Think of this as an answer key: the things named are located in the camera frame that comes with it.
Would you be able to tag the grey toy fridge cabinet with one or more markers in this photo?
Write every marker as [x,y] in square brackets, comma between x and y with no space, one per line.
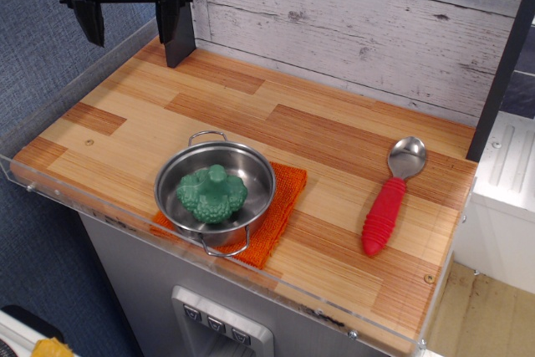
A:
[181,302]

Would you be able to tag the dark right post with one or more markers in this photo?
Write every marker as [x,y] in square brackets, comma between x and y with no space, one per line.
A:
[510,56]

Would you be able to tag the stainless steel pot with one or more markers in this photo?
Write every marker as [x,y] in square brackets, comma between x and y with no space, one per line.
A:
[204,149]

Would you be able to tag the white toy sink unit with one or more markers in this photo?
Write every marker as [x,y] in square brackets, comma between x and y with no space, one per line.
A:
[496,233]

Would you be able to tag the green toy broccoli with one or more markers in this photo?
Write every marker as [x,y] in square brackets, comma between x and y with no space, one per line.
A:
[211,195]

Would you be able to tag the red handled metal spoon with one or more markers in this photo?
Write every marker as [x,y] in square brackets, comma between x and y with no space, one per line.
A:
[406,159]

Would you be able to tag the orange cloth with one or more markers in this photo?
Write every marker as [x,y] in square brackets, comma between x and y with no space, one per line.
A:
[276,215]

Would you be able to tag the yellow object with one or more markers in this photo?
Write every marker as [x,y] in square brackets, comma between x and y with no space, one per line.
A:
[51,348]

